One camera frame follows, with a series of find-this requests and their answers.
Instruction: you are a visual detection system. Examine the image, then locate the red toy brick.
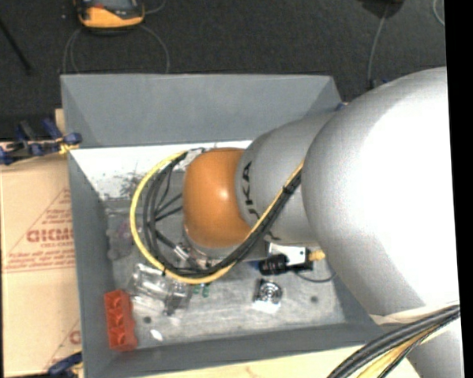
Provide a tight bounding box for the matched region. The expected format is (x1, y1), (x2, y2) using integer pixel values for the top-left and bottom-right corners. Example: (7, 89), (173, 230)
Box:
(103, 288), (140, 354)

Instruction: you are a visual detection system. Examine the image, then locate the grey metal bin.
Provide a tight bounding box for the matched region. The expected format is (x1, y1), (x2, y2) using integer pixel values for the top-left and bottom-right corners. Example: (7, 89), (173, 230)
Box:
(59, 58), (390, 378)

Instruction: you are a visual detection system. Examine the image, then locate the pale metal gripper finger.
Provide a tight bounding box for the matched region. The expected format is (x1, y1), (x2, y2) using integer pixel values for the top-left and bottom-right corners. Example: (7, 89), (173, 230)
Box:
(161, 290), (190, 318)

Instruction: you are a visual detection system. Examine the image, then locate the clear plastic cup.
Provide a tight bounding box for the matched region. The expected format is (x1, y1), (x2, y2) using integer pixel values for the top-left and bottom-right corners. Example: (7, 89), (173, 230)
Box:
(124, 260), (193, 310)

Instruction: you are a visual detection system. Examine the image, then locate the brown cardboard board red print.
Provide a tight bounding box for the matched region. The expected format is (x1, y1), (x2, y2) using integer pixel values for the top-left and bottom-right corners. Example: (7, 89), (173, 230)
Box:
(0, 107), (85, 378)

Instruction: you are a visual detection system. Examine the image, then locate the black cylinder on white bracket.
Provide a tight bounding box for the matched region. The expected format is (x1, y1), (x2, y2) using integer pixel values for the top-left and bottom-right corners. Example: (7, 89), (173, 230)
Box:
(257, 241), (327, 279)

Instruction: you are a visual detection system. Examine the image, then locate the round metal thing in packet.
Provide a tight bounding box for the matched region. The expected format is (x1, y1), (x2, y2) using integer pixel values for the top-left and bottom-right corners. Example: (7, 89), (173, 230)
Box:
(250, 277), (286, 316)

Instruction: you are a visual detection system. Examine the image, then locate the clear and purple plastic thing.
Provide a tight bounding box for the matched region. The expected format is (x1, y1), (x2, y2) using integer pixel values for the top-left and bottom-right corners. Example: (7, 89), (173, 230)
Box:
(104, 219), (135, 261)

